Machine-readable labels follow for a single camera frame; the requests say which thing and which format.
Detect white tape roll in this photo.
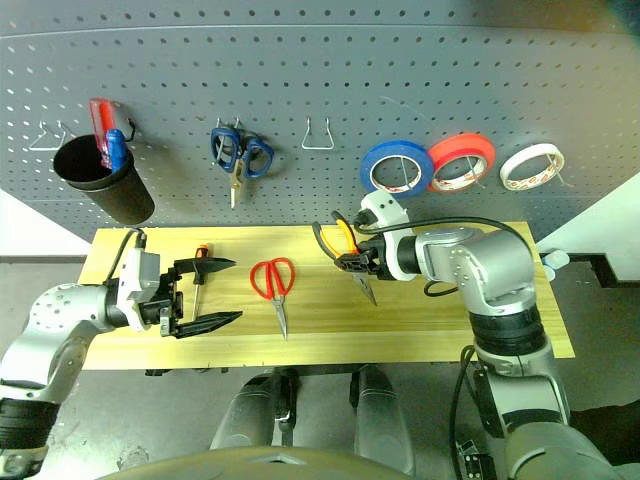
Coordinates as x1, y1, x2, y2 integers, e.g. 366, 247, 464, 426
499, 142, 567, 192

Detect grey metal pegboard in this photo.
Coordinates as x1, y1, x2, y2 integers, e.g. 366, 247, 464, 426
0, 0, 640, 232

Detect grey rounded leg shape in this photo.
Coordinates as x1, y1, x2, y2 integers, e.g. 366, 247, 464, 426
348, 364, 417, 477
209, 368, 302, 452

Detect orange black handled screwdriver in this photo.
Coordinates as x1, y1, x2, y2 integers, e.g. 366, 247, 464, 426
191, 242, 212, 322

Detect black right shoulder cable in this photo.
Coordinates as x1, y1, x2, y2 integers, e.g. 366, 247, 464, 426
448, 344, 482, 480

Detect grey robot torso top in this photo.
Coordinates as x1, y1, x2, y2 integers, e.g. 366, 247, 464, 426
98, 444, 362, 480

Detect orange handled needle-nose pliers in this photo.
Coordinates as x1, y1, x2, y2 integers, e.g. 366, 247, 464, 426
311, 210, 379, 308

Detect red handled scissors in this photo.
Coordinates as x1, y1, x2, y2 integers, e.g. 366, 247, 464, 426
249, 256, 296, 342

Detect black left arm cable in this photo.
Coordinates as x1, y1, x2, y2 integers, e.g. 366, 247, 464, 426
101, 226, 149, 287

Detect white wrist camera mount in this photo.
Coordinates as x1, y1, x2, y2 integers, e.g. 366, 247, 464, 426
116, 244, 162, 334
359, 191, 427, 283

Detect blue marker pen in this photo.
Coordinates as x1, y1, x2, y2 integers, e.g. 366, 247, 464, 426
105, 128, 128, 174

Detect red tape roll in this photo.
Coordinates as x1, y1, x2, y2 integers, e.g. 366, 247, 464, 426
425, 131, 497, 195

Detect blue handled scissors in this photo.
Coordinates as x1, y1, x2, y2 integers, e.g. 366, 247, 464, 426
209, 126, 276, 211

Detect blue tape roll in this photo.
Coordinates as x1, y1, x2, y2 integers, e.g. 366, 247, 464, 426
359, 140, 435, 200

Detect white blue table clamp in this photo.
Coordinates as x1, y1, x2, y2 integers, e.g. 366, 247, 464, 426
541, 249, 572, 282

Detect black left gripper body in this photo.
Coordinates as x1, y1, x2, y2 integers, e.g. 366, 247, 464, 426
136, 263, 185, 339

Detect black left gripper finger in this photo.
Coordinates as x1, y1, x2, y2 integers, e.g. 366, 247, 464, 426
175, 310, 245, 339
174, 255, 238, 276

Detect silver wire loop hook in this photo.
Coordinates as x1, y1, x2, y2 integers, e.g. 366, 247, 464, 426
28, 119, 75, 152
300, 116, 336, 151

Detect black plastic cup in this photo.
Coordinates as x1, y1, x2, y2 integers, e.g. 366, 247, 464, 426
52, 133, 157, 226

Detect white wire peg hook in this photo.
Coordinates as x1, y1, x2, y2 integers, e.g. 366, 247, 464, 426
462, 153, 490, 190
543, 151, 577, 190
395, 153, 422, 192

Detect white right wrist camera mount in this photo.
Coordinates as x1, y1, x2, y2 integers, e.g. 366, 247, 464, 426
359, 191, 427, 283

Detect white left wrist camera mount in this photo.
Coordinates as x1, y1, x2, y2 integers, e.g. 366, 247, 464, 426
116, 244, 162, 334

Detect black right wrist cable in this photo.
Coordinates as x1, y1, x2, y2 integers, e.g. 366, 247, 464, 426
354, 209, 540, 299

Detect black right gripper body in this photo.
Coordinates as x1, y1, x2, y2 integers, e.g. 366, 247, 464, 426
356, 235, 399, 283

